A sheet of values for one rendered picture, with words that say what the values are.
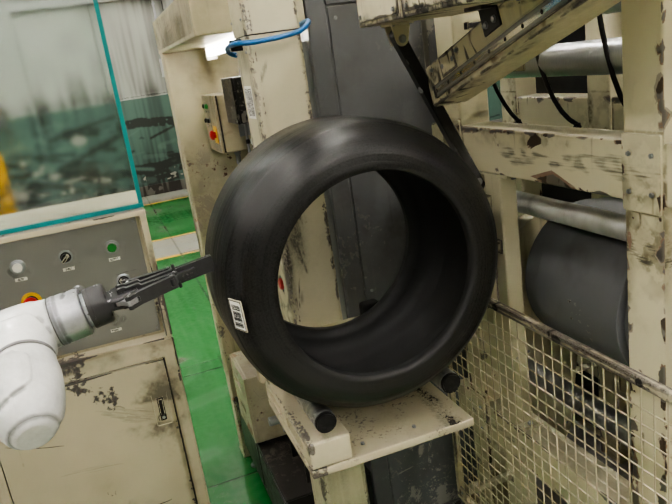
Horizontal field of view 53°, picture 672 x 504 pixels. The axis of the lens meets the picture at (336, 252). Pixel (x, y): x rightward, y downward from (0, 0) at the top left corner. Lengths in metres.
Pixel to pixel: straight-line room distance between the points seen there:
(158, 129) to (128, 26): 1.47
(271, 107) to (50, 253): 0.74
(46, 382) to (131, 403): 0.90
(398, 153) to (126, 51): 9.32
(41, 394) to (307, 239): 0.76
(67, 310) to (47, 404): 0.20
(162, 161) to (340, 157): 9.29
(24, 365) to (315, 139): 0.61
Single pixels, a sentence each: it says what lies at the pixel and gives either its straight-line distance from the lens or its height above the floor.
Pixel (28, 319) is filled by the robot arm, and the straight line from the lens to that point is 1.27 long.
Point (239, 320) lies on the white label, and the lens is 1.23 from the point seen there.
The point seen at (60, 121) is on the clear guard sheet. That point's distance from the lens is 1.89.
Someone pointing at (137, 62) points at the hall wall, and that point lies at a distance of 10.47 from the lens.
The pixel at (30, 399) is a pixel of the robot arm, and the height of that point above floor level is 1.16.
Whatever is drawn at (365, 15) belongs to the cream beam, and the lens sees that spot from 1.59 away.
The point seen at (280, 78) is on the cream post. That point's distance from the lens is 1.58.
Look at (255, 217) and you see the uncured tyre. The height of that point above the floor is 1.34.
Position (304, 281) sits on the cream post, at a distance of 1.66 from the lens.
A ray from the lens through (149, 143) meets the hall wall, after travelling 10.42.
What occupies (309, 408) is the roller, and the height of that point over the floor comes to 0.91.
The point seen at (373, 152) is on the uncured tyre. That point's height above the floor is 1.41.
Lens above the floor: 1.58
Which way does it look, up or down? 16 degrees down
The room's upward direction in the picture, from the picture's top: 8 degrees counter-clockwise
